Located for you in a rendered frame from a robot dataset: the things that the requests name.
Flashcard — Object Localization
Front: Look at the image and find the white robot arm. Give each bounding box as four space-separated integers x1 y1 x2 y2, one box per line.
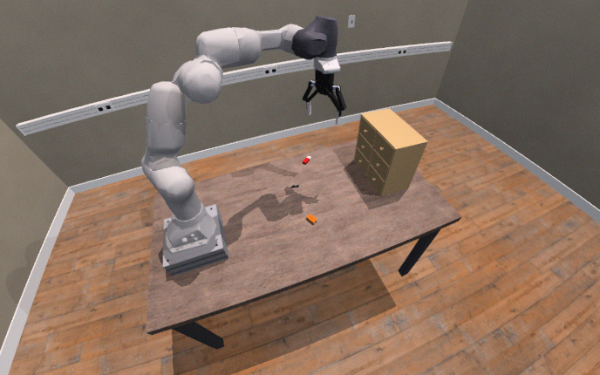
141 16 340 254

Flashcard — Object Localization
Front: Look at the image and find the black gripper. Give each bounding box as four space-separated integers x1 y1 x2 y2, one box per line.
303 70 346 125

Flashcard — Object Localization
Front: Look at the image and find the brown wooden chest of drawers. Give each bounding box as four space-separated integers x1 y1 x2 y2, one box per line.
358 108 428 196

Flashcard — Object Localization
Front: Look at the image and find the brown wooden drawer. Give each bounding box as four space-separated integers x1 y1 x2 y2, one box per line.
355 148 370 174
371 149 389 181
359 117 377 146
358 133 372 161
367 164 385 194
374 132 395 166

